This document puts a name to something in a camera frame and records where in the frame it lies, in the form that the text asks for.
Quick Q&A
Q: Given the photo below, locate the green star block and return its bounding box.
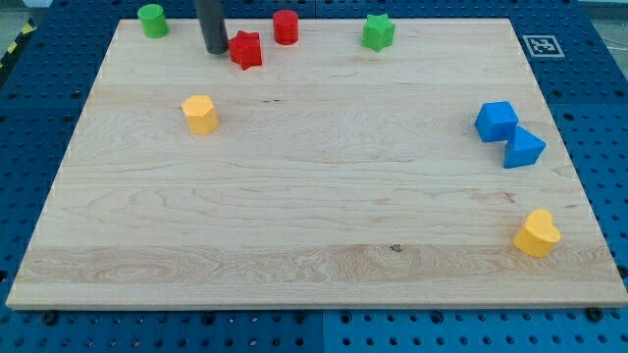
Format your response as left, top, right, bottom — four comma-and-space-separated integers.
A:
361, 14, 395, 52

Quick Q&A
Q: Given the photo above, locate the black bolt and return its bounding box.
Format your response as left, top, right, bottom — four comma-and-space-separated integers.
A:
41, 311, 59, 327
586, 307, 604, 323

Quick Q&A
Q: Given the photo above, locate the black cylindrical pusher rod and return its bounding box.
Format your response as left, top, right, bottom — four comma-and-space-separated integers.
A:
194, 0, 228, 55

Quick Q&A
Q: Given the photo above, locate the red star block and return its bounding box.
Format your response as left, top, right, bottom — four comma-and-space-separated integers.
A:
228, 30, 263, 71

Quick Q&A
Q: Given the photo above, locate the yellow heart block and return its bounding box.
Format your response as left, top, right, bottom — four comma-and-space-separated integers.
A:
512, 209, 562, 258

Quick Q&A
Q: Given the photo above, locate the blue triangle block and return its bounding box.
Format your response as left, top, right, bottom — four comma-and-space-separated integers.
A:
503, 126, 547, 169

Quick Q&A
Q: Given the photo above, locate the wooden board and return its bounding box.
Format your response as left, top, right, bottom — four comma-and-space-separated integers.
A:
7, 19, 627, 311

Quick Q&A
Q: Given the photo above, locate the blue cube block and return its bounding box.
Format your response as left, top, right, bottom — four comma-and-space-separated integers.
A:
474, 101, 518, 142

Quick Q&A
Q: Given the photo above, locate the yellow hexagon block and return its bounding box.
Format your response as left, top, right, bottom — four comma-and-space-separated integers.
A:
182, 95, 219, 134

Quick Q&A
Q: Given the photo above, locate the green cylinder block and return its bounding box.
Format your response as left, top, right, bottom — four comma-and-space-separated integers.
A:
136, 3, 169, 38

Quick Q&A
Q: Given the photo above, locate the red cylinder block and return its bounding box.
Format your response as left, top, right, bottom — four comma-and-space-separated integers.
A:
272, 10, 299, 45

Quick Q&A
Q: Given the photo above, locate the black bolt left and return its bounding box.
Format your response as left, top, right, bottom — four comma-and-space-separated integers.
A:
41, 311, 59, 327

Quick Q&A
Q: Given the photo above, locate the black bolt right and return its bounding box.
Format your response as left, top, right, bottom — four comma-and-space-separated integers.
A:
586, 307, 604, 323

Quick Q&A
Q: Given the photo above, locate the black white fiducial tag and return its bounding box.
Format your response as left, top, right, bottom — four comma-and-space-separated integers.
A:
523, 34, 564, 58

